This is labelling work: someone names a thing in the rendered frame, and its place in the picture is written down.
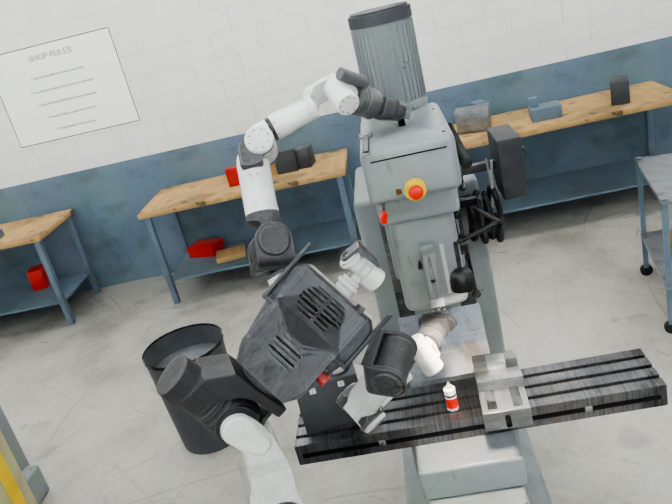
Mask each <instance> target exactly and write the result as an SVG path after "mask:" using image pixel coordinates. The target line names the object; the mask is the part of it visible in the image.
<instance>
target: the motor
mask: <svg viewBox="0 0 672 504"><path fill-rule="evenodd" d="M411 16H412V11H411V6H410V3H407V1H403V2H397V3H392V4H388V5H383V6H379V7H375V8H371V9H367V10H364V11H360V12H357V13H354V14H351V15H349V17H350V18H348V24H349V29H350V30H352V31H351V32H350V33H351V37H352V42H353V46H354V51H355V56H356V60H357V65H358V69H359V74H361V75H364V76H367V77H369V78H370V84H369V86H371V87H372V88H375V89H377V90H379V91H380V92H381V94H382V96H383V97H388V98H391V99H393V100H401V101H403V102H405V104H406V106H407V111H409V112H411V111H414V110H416V109H419V108H421V107H423V106H425V105H426V104H427V102H428V99H427V94H426V89H425V83H424V78H423V72H422V67H421V61H420V56H419V51H418V45H417V40H416V34H415V29H414V23H413V18H412V17H411Z"/></svg>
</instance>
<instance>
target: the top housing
mask: <svg viewBox="0 0 672 504"><path fill-rule="evenodd" d="M410 113H411V117H410V120H407V119H405V126H401V127H399V125H398V121H390V120H378V119H375V118H373V119H370V120H367V119H363V120H362V121H361V133H360V134H362V135H363V136H364V135H368V134H369V132H371V131H372V134H373V136H372V137H369V142H370V155H368V156H363V155H362V139H360V162H361V165H362V170H363V174H364V178H365V183H366V187H367V192H368V196H369V199H370V201H371V202H372V203H373V204H383V203H387V202H392V201H397V200H402V199H407V197H406V195H405V192H404V186H405V183H406V182H407V181H408V180H410V179H412V178H419V179H421V180H423V181H424V183H425V185H426V189H427V191H426V194H430V193H435V192H440V191H445V190H450V189H454V188H457V187H459V186H460V185H461V182H462V177H461V172H460V166H459V160H458V154H457V148H456V141H455V137H454V135H453V133H452V131H451V129H450V127H449V125H448V123H447V122H446V120H445V118H444V116H443V114H442V112H441V110H440V108H439V106H438V105H437V104H436V103H433V102H432V103H427V104H426V105H425V106H423V107H421V108H419V109H416V110H414V111H411V112H410ZM396 189H401V190H402V194H400V195H396ZM426 194H425V195H426Z"/></svg>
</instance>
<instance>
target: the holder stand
mask: <svg viewBox="0 0 672 504"><path fill-rule="evenodd" d="M329 376H330V379H329V380H328V381H327V383H326V384H325V385H324V386H322V387H321V386H320V385H319V384H317V385H316V386H315V387H313V388H312V389H311V390H310V391H308V392H307V393H306V394H304V396H303V397H300V398H299V399H297V402H298V405H299V409H300V412H301V415H302V419H303V422H304V425H305V428H306V432H307V434H311V433H314V432H318V431H322V430H325V429H329V428H332V427H336V426H339V425H343V424H347V423H350V422H354V419H353V418H352V417H351V416H350V415H349V414H348V413H347V412H346V411H345V409H344V410H342V408H341V407H340V406H339V405H338V404H337V403H336V400H337V398H338V396H339V395H340V394H341V393H342V392H343V391H344V390H345V389H346V388H347V387H348V386H349V385H351V384H352V383H357V382H358V378H357V374H356V371H355V368H354V365H353V362H352V363H351V364H350V365H349V366H348V368H347V369H346V370H345V371H344V370H343V369H342V368H341V367H339V368H338V369H337V370H336V371H334V372H333V373H332V374H330V375H329Z"/></svg>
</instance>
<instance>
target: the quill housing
mask: <svg viewBox="0 0 672 504"><path fill-rule="evenodd" d="M388 227H389V231H390V236H391V240H392V245H393V250H394V254H395V259H396V263H397V268H398V272H399V277H400V281H401V286H402V291H403V295H404V296H403V299H404V300H405V304H406V306H407V308H408V309H409V310H412V311H417V310H423V309H428V308H432V306H431V301H430V296H429V291H428V286H427V281H426V276H425V271H424V266H423V261H422V257H421V252H420V247H419V242H423V241H428V240H432V243H433V248H434V253H435V258H436V263H437V268H438V273H439V278H440V284H441V289H442V294H443V299H444V304H445V305H449V304H454V303H460V302H463V301H465V300H466V299H467V297H468V293H462V294H458V293H454V292H452V291H451V287H450V282H449V280H450V274H451V272H452V271H453V270H454V269H456V268H457V263H456V257H455V252H454V246H453V242H455V241H457V240H458V228H457V223H456V220H455V217H454V213H453V212H450V213H445V214H441V215H436V216H431V217H426V218H421V219H416V220H411V221H406V222H402V223H397V224H392V225H389V226H388ZM419 260H420V261H421V263H422V267H423V268H422V269H421V270H419V269H418V261H419Z"/></svg>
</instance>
